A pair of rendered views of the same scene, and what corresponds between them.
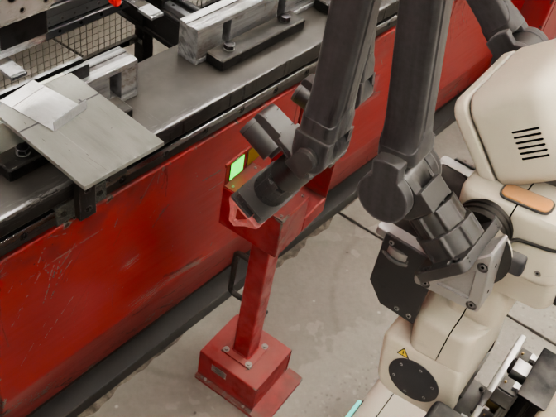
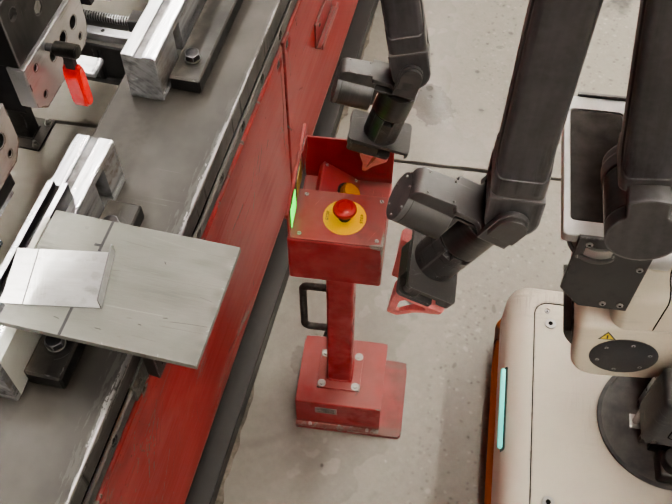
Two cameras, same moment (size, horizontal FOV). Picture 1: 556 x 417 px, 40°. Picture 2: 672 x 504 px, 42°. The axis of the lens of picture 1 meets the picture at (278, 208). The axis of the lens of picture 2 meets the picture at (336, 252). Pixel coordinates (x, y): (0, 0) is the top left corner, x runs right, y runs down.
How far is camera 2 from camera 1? 0.50 m
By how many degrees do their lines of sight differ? 16
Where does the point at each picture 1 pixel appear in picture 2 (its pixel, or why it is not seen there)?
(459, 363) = not seen: outside the picture
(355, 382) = (460, 337)
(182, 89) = (173, 143)
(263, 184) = (437, 263)
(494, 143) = not seen: outside the picture
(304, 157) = (514, 226)
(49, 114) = (76, 287)
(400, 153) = (659, 180)
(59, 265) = (151, 433)
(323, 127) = (532, 183)
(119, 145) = (192, 282)
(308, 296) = not seen: hidden behind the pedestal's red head
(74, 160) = (155, 335)
